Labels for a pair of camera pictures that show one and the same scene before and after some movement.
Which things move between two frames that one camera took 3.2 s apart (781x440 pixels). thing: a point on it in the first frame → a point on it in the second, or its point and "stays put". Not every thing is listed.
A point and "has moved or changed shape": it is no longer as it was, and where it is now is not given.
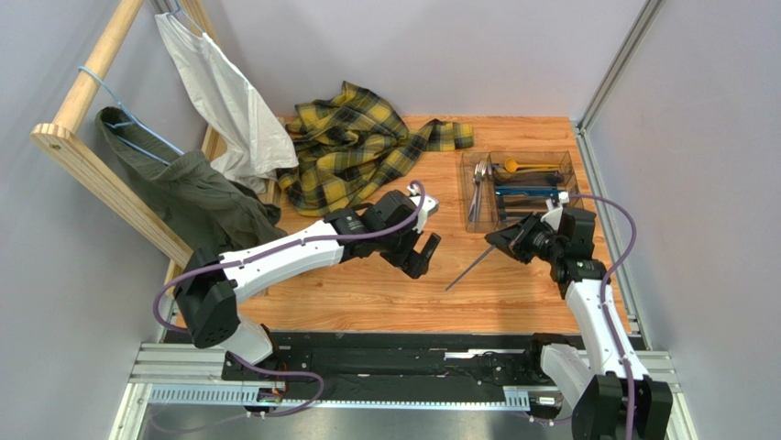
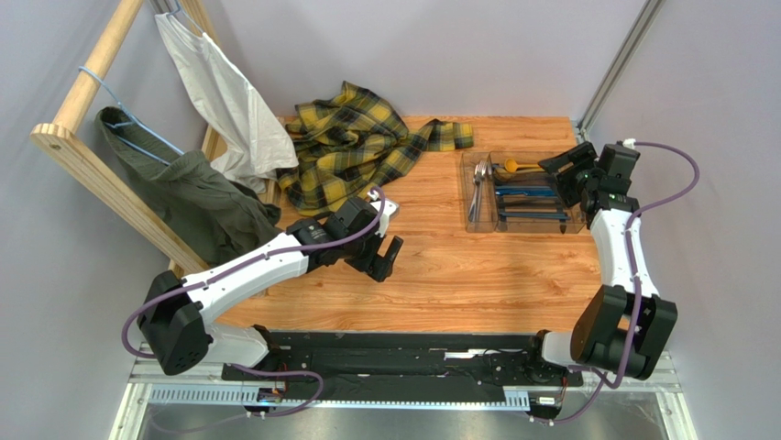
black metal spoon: (552, 179) stays put
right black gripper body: (524, 233) → (571, 176)
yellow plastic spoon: (511, 165) stays put
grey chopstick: (471, 267) has moved or changed shape
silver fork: (479, 176) stays put
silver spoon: (489, 173) stays put
